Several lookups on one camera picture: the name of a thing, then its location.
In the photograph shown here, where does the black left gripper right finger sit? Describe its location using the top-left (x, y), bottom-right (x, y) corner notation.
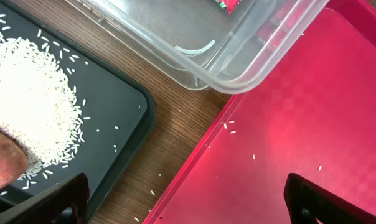
top-left (284, 173), bottom-right (376, 224)

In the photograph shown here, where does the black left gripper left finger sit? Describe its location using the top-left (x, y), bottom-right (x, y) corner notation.
top-left (0, 173), bottom-right (90, 224)

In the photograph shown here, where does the orange carrot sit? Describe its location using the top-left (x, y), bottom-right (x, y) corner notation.
top-left (0, 132), bottom-right (29, 189)

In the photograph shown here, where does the white rice pile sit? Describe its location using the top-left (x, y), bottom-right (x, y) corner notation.
top-left (0, 26), bottom-right (88, 190)

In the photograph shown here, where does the red snack wrapper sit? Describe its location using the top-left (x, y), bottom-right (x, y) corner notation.
top-left (215, 0), bottom-right (240, 14)

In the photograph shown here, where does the red plastic tray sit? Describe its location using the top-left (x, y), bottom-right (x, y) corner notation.
top-left (146, 1), bottom-right (376, 224)

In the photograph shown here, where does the black tray bin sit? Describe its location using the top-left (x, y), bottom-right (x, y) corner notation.
top-left (0, 1), bottom-right (156, 222)

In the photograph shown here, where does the clear plastic bin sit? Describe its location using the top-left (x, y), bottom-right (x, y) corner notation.
top-left (70, 0), bottom-right (327, 94)

